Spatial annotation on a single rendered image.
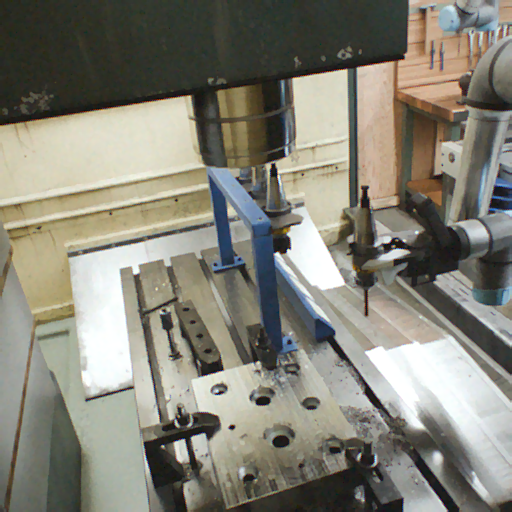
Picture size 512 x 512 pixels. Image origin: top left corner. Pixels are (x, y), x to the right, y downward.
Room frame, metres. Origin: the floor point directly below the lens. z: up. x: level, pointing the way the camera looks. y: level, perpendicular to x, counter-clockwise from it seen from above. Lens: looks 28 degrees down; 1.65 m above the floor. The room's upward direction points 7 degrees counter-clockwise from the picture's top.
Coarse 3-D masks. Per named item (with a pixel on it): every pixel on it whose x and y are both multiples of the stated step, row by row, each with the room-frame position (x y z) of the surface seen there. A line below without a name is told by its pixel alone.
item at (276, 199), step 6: (270, 180) 1.00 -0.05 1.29; (276, 180) 1.00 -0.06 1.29; (270, 186) 1.00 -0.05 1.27; (276, 186) 1.00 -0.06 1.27; (282, 186) 1.01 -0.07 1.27; (270, 192) 1.00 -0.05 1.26; (276, 192) 1.00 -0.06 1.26; (282, 192) 1.00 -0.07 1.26; (270, 198) 1.00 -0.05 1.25; (276, 198) 1.00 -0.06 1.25; (282, 198) 1.00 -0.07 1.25; (270, 204) 1.00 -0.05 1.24; (276, 204) 0.99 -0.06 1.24; (282, 204) 1.00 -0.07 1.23
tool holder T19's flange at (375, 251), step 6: (348, 240) 0.84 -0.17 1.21; (348, 246) 0.84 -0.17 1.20; (354, 246) 0.82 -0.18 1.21; (360, 246) 0.81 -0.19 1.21; (366, 246) 0.81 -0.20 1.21; (372, 246) 0.81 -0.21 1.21; (378, 246) 0.81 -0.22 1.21; (348, 252) 0.84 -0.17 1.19; (354, 252) 0.83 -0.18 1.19; (360, 252) 0.81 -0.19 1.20; (366, 252) 0.81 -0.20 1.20; (372, 252) 0.81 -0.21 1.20; (378, 252) 0.81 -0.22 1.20; (360, 258) 0.81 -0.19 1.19; (366, 258) 0.81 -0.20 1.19; (372, 258) 0.81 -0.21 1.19
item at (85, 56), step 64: (0, 0) 0.61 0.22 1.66; (64, 0) 0.62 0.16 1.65; (128, 0) 0.64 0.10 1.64; (192, 0) 0.65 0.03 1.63; (256, 0) 0.67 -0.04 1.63; (320, 0) 0.69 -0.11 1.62; (384, 0) 0.71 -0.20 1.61; (0, 64) 0.60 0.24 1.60; (64, 64) 0.62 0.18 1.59; (128, 64) 0.63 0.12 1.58; (192, 64) 0.65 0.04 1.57; (256, 64) 0.67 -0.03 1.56; (320, 64) 0.69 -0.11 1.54
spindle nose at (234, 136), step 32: (192, 96) 0.74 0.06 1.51; (224, 96) 0.71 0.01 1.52; (256, 96) 0.71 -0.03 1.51; (288, 96) 0.75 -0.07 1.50; (192, 128) 0.76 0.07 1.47; (224, 128) 0.71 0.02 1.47; (256, 128) 0.71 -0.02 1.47; (288, 128) 0.74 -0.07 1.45; (224, 160) 0.72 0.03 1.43; (256, 160) 0.71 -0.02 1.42
